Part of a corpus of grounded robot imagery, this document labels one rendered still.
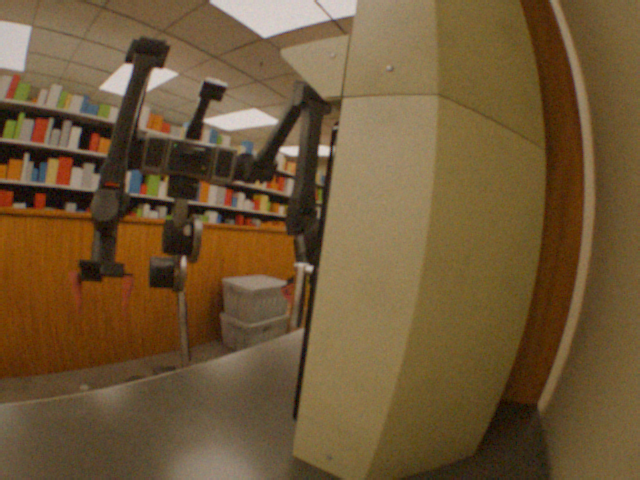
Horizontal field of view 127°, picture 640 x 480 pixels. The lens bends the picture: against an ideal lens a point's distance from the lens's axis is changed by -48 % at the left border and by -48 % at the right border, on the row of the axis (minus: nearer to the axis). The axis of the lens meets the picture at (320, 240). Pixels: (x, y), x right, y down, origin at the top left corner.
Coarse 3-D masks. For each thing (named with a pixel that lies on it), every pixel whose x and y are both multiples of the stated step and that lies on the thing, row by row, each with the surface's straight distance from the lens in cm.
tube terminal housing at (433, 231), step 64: (384, 0) 43; (448, 0) 43; (512, 0) 59; (384, 64) 36; (448, 64) 35; (512, 64) 46; (384, 128) 32; (448, 128) 32; (512, 128) 40; (384, 192) 30; (448, 192) 30; (512, 192) 37; (384, 256) 30; (448, 256) 30; (512, 256) 38; (320, 320) 34; (384, 320) 30; (448, 320) 33; (512, 320) 41; (320, 384) 36; (384, 384) 33; (448, 384) 37; (320, 448) 42; (384, 448) 38; (448, 448) 47
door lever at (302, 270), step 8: (296, 264) 41; (304, 264) 40; (296, 272) 40; (304, 272) 40; (296, 280) 40; (304, 280) 40; (296, 288) 40; (304, 288) 40; (296, 296) 40; (304, 296) 41; (296, 304) 41; (304, 304) 41; (296, 312) 41; (296, 320) 41
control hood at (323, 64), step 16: (288, 48) 46; (304, 48) 43; (320, 48) 42; (336, 48) 40; (304, 64) 42; (320, 64) 40; (336, 64) 39; (320, 80) 39; (336, 80) 37; (336, 96) 36
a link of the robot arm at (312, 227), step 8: (288, 216) 81; (288, 224) 80; (304, 224) 76; (312, 224) 75; (288, 232) 80; (296, 232) 79; (312, 232) 72; (304, 240) 75; (312, 240) 73; (312, 248) 74
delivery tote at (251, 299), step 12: (252, 276) 304; (264, 276) 313; (228, 288) 274; (240, 288) 261; (252, 288) 256; (264, 288) 261; (276, 288) 275; (228, 300) 277; (240, 300) 266; (252, 300) 257; (264, 300) 268; (276, 300) 283; (228, 312) 282; (240, 312) 270; (252, 312) 262; (264, 312) 275; (276, 312) 290
